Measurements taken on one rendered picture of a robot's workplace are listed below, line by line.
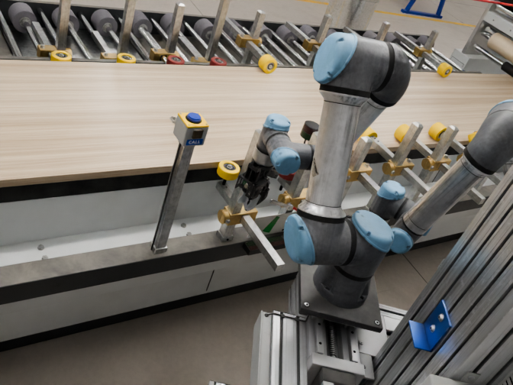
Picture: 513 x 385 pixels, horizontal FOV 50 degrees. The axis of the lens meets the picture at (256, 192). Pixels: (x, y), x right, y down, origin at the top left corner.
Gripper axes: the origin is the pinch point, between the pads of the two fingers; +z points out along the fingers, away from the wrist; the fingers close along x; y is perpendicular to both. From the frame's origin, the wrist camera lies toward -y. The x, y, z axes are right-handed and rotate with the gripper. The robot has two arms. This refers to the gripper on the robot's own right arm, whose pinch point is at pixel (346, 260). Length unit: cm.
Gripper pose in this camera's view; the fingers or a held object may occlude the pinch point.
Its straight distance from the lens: 193.9
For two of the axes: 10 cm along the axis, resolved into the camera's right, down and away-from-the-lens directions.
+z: -3.0, 7.6, 5.7
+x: 8.2, -1.0, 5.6
